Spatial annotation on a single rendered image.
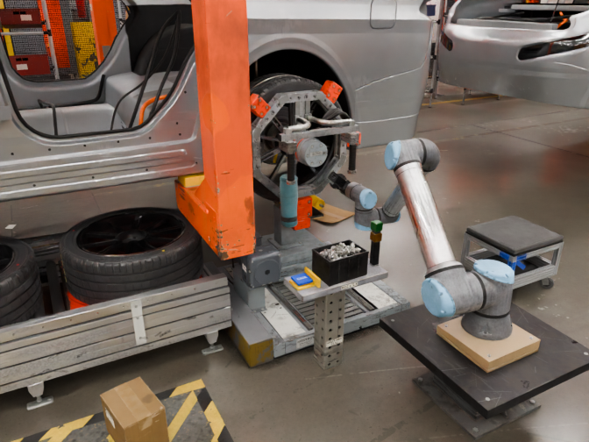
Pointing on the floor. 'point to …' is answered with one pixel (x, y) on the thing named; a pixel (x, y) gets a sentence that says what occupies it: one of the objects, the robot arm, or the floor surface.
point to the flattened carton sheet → (333, 214)
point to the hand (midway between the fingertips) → (329, 176)
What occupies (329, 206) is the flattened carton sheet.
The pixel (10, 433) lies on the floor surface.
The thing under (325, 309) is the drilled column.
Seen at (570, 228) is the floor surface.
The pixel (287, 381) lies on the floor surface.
